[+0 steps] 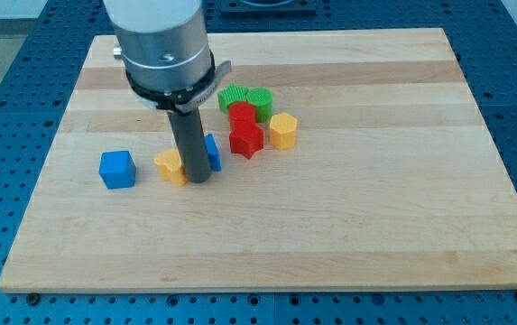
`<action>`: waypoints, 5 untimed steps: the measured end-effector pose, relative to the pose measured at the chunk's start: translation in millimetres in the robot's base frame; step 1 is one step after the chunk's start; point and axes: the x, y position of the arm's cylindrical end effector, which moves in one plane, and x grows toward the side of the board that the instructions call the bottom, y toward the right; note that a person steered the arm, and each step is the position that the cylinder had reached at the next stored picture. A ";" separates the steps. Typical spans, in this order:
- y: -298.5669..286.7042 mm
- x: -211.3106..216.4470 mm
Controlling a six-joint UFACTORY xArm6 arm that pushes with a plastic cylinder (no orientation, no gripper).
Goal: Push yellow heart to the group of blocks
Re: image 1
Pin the yellow heart block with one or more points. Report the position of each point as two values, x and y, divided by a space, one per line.
170 167

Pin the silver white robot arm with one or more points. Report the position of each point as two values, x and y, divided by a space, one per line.
165 50

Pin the red star block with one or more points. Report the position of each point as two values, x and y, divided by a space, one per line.
246 140

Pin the blue block behind rod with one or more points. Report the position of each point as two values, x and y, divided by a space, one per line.
213 153

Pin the yellow hexagon block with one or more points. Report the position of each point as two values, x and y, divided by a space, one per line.
283 131

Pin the red cylinder block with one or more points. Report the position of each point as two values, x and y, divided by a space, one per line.
241 115

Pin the green cylinder block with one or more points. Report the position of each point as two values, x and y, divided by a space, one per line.
261 99

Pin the green star block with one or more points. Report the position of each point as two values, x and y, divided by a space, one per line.
231 94

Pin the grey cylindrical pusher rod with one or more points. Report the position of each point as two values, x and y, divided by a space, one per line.
190 140

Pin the wooden board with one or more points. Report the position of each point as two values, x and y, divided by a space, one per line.
394 184

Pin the blue cube block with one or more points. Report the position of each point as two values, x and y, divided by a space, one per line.
117 170

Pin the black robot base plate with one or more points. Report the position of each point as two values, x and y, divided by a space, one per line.
231 7

